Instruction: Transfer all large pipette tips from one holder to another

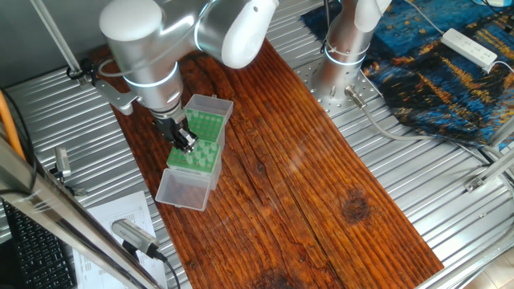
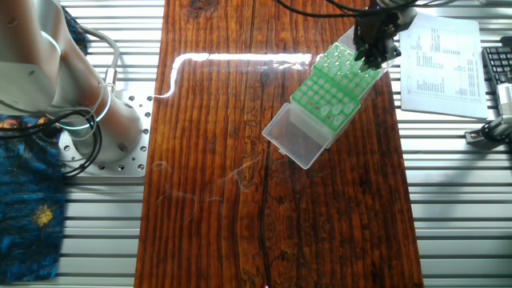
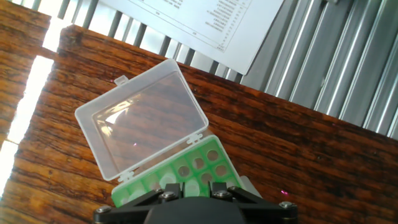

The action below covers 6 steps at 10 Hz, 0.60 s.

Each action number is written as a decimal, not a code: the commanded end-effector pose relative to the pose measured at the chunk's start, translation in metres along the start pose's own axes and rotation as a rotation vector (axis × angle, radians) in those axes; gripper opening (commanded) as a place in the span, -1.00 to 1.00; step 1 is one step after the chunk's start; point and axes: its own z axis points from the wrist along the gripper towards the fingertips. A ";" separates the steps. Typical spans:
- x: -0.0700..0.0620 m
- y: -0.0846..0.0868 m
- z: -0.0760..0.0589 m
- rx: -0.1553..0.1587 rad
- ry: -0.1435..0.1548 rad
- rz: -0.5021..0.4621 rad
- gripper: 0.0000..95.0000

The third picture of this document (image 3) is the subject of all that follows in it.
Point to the brown wooden board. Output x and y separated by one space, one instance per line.
311 161

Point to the clear large pipette tip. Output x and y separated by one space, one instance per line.
168 180
192 188
134 195

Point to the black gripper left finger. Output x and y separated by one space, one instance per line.
124 214

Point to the clear box green tip rack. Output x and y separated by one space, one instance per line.
250 186
140 124

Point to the white printed paper sheet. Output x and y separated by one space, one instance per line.
248 46

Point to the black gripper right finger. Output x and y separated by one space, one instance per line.
267 214

